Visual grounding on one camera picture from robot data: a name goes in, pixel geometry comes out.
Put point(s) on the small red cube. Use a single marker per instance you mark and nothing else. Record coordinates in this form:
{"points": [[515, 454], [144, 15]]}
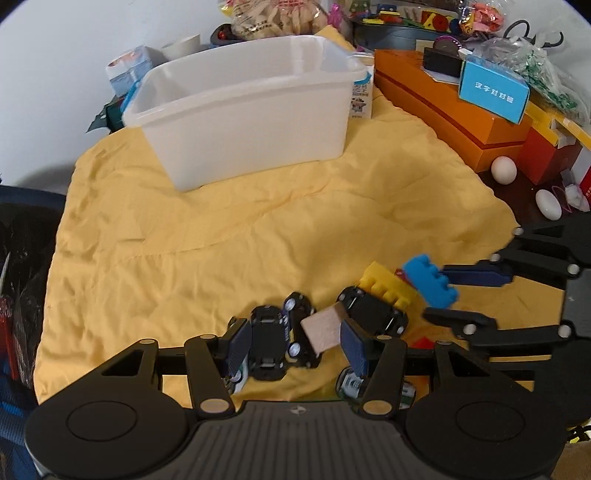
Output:
{"points": [[423, 343]]}

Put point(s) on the milk carton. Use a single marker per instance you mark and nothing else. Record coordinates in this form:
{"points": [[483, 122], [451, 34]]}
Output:
{"points": [[363, 90]]}

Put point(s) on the white egg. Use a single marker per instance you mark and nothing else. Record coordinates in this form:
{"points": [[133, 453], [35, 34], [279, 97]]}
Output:
{"points": [[548, 205], [504, 170]]}

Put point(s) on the red box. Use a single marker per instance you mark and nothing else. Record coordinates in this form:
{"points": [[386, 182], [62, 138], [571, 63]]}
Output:
{"points": [[540, 161]]}

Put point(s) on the small tissue box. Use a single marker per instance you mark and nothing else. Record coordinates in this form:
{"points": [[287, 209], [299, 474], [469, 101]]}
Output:
{"points": [[131, 66]]}

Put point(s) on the wooden cube block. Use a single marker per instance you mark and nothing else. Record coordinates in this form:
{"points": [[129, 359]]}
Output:
{"points": [[323, 328]]}

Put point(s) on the orange box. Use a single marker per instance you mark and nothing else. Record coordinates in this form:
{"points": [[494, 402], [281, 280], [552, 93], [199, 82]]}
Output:
{"points": [[477, 135]]}

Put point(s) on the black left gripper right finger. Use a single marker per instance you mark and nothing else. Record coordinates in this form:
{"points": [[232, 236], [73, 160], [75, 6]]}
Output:
{"points": [[381, 361]]}

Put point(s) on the bag of biscuits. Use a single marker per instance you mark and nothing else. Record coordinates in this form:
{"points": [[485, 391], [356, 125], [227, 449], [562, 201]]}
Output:
{"points": [[259, 19]]}

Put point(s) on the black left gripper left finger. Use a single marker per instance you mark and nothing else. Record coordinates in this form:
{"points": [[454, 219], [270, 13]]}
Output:
{"points": [[209, 360]]}

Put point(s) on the yellow toy brick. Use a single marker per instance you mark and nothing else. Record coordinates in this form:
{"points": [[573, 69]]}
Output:
{"points": [[389, 286]]}

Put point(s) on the yellow cloth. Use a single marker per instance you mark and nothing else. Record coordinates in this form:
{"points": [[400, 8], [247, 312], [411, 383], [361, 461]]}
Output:
{"points": [[136, 258]]}

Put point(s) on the blue card box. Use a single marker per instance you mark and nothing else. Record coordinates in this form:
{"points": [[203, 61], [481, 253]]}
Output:
{"points": [[494, 88]]}

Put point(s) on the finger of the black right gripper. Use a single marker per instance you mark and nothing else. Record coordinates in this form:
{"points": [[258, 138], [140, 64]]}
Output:
{"points": [[480, 274], [460, 322]]}

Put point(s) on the white plastic bin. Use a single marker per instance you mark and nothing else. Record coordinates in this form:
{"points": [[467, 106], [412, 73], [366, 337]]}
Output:
{"points": [[246, 107]]}

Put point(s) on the bag of green beads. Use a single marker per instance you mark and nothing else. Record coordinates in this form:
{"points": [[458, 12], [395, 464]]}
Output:
{"points": [[533, 64]]}

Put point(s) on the blue toy brick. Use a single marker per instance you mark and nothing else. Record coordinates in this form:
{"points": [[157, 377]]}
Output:
{"points": [[430, 282]]}

